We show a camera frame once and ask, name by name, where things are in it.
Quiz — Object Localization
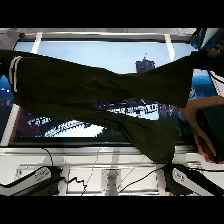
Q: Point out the dark green trousers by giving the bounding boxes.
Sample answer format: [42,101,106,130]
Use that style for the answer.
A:
[0,49,209,164]

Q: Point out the orange garment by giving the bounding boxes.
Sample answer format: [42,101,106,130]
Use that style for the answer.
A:
[181,95,224,164]

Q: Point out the red garment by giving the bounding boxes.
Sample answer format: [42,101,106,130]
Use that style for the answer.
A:
[195,133,218,163]

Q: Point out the black garment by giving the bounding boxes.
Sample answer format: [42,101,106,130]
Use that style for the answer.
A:
[195,104,224,164]

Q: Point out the black cable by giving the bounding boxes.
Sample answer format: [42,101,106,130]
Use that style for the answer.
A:
[117,163,174,195]
[41,147,55,167]
[63,176,88,196]

